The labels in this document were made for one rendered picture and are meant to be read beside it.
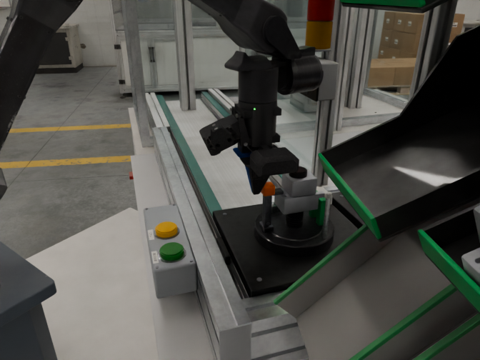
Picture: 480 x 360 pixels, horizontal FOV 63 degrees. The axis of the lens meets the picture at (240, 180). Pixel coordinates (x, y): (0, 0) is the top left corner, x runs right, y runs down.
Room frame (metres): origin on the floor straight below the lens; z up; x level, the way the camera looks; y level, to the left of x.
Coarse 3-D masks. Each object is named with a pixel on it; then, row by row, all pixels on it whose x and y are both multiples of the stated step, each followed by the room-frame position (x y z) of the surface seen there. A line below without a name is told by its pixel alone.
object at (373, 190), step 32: (448, 64) 0.38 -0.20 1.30; (416, 96) 0.38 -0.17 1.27; (448, 96) 0.39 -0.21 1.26; (384, 128) 0.38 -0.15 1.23; (416, 128) 0.38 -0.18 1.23; (448, 128) 0.36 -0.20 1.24; (320, 160) 0.37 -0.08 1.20; (352, 160) 0.37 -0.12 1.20; (384, 160) 0.35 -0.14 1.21; (416, 160) 0.33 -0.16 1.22; (448, 160) 0.31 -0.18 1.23; (352, 192) 0.29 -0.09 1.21; (384, 192) 0.30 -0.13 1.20; (416, 192) 0.28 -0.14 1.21; (448, 192) 0.25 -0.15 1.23; (384, 224) 0.25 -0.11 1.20; (416, 224) 0.25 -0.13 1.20
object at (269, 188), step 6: (264, 186) 0.56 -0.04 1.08; (270, 186) 0.56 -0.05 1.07; (264, 192) 0.56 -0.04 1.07; (270, 192) 0.56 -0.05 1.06; (276, 192) 0.57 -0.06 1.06; (282, 192) 0.57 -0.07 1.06; (264, 198) 0.57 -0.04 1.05; (270, 198) 0.57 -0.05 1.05; (264, 204) 0.57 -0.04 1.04; (270, 204) 0.57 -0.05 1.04; (264, 210) 0.57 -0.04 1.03; (270, 210) 0.57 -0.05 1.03; (264, 216) 0.56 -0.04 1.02; (270, 216) 0.57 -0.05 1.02; (264, 222) 0.56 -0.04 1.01; (270, 222) 0.57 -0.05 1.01
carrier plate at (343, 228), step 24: (216, 216) 0.64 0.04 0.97; (240, 216) 0.64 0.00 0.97; (336, 216) 0.64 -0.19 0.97; (240, 240) 0.56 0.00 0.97; (336, 240) 0.56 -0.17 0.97; (240, 264) 0.50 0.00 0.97; (264, 264) 0.50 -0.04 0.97; (288, 264) 0.50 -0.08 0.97; (312, 264) 0.50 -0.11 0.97; (264, 288) 0.44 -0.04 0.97
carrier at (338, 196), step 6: (336, 192) 0.74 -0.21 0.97; (336, 198) 0.72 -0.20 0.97; (342, 198) 0.72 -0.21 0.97; (336, 204) 0.70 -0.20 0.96; (342, 204) 0.69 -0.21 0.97; (348, 204) 0.69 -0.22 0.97; (342, 210) 0.68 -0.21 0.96; (348, 210) 0.67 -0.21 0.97; (354, 210) 0.67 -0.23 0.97; (348, 216) 0.66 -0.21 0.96; (354, 216) 0.64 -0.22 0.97; (354, 222) 0.64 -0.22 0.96; (360, 222) 0.62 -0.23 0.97
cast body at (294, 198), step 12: (300, 168) 0.59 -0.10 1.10; (288, 180) 0.58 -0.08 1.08; (300, 180) 0.57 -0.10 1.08; (312, 180) 0.57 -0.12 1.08; (288, 192) 0.57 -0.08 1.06; (300, 192) 0.57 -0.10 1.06; (312, 192) 0.57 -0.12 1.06; (276, 204) 0.59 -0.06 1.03; (288, 204) 0.56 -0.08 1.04; (300, 204) 0.57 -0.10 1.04; (312, 204) 0.57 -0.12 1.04
